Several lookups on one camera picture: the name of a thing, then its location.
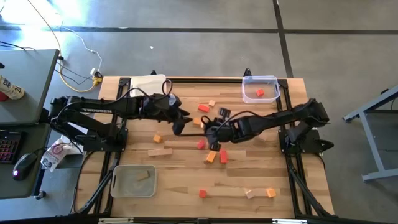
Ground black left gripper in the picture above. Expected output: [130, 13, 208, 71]
[142, 93, 194, 137]

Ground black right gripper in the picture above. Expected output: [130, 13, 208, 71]
[204, 107, 238, 152]

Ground long orange wooden block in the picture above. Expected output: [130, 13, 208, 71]
[203, 150, 218, 165]

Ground long natural wooden block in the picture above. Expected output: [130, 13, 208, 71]
[147, 147, 173, 157]

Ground white plastic bin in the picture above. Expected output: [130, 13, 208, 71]
[129, 73, 169, 98]

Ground clear plastic bin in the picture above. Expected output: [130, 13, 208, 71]
[241, 75, 281, 105]

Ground grey translucent plastic bin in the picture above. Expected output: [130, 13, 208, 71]
[110, 164, 158, 198]

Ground black front bar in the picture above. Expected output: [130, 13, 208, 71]
[0, 214, 398, 224]

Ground white printed bag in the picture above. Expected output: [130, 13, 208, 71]
[40, 138, 85, 174]

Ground grey desk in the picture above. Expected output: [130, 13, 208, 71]
[0, 49, 60, 126]

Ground black computer mouse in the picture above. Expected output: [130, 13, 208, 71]
[12, 151, 39, 182]

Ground white printed bottle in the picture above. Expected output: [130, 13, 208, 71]
[0, 74, 25, 100]

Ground black keyboard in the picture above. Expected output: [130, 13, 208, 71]
[0, 130, 22, 165]

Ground dark desk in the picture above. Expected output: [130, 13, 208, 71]
[0, 123, 52, 200]

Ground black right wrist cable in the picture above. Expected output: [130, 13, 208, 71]
[200, 110, 268, 133]

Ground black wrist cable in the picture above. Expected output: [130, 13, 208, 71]
[116, 78, 174, 102]
[200, 110, 268, 133]

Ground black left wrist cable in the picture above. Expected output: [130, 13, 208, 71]
[116, 78, 174, 102]

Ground black aluminium back rail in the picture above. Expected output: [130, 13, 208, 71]
[167, 77, 246, 84]

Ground black aluminium frame rails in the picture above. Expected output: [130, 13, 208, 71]
[70, 77, 131, 215]
[276, 78, 332, 217]

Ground yellow cable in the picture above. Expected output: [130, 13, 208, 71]
[58, 63, 103, 93]

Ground white cable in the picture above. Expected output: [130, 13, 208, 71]
[60, 26, 103, 75]

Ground silver bracket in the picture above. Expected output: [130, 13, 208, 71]
[98, 217, 134, 224]
[272, 218, 308, 224]

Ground black floor cable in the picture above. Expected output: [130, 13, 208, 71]
[55, 67, 95, 86]

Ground grey-blue metal table frame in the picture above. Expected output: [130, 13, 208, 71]
[343, 86, 398, 183]

